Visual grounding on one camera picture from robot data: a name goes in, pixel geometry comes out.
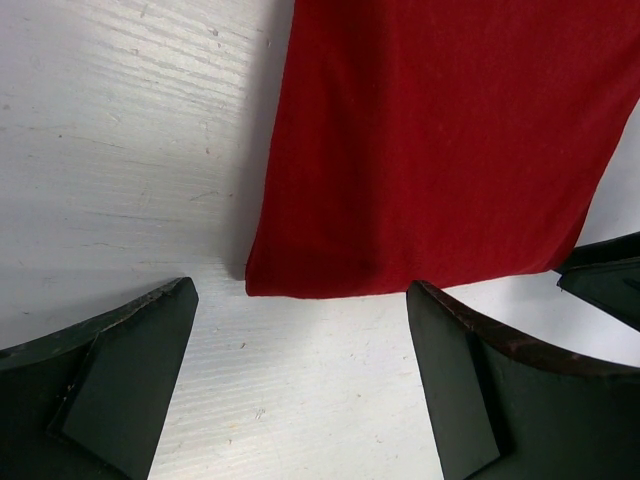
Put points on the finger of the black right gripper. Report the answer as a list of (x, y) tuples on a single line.
[(606, 275)]

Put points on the red t shirt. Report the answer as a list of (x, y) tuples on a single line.
[(447, 141)]

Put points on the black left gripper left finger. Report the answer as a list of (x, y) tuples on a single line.
[(90, 401)]

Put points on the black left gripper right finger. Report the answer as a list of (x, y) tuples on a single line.
[(506, 405)]

